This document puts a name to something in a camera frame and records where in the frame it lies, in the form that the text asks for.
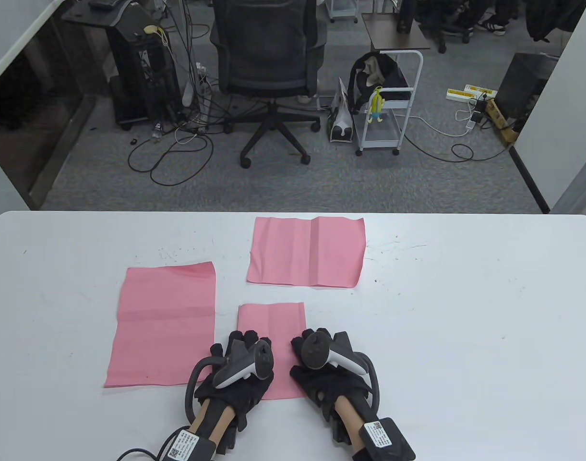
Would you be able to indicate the person's right hand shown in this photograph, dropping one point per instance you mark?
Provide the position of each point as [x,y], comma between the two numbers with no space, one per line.
[321,384]

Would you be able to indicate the person's left hand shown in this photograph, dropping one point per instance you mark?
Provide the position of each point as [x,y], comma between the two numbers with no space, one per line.
[245,396]

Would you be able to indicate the grey hand controller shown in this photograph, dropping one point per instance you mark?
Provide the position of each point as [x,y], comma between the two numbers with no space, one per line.
[235,372]
[345,357]

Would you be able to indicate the pink paper sheet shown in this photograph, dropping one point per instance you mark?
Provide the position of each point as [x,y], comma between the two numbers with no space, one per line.
[271,321]

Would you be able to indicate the pink cloth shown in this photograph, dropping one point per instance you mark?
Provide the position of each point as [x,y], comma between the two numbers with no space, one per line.
[153,326]
[292,254]

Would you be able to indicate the person's left forearm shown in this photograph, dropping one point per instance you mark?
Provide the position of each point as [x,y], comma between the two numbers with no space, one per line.
[213,420]

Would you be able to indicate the white rolling cart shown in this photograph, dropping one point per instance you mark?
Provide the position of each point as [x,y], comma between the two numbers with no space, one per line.
[380,142]

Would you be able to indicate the white shopping bag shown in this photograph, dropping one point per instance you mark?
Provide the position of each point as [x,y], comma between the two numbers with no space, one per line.
[340,130]

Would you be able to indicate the yellow toy figure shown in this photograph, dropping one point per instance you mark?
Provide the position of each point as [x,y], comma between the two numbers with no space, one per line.
[376,109]

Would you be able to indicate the black power adapter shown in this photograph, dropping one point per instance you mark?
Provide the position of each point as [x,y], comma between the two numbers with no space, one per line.
[477,116]

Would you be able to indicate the black bag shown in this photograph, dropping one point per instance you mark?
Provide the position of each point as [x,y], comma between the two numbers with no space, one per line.
[391,74]

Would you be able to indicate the white yellow power strip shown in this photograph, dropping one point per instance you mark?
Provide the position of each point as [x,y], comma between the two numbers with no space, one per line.
[482,90]
[458,94]

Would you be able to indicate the black computer tower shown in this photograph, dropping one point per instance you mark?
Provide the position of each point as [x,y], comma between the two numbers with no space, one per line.
[151,77]

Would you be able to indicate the black mesh office chair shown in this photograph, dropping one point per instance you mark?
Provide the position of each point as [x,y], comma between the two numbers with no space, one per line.
[264,48]

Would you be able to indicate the brown side table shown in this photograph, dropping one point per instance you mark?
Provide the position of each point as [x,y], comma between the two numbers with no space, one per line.
[393,33]

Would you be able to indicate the black computer case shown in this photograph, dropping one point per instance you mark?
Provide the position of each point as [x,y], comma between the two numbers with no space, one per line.
[523,81]

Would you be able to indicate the black swivel chair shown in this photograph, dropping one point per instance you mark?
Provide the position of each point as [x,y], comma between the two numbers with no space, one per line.
[441,41]

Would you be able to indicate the black bottle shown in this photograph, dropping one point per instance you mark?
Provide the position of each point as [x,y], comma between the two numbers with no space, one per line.
[404,19]

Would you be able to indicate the small white cart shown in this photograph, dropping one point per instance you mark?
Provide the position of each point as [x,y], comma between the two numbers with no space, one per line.
[343,9]

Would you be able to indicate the black hanging garment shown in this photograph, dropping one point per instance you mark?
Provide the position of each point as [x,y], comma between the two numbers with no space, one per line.
[552,19]

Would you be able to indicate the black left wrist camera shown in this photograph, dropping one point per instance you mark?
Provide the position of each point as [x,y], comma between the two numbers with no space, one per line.
[182,446]

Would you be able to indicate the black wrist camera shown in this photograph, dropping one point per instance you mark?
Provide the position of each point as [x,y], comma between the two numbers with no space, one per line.
[384,439]
[182,446]

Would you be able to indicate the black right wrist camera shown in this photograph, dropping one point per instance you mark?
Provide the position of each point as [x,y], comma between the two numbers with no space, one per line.
[384,439]

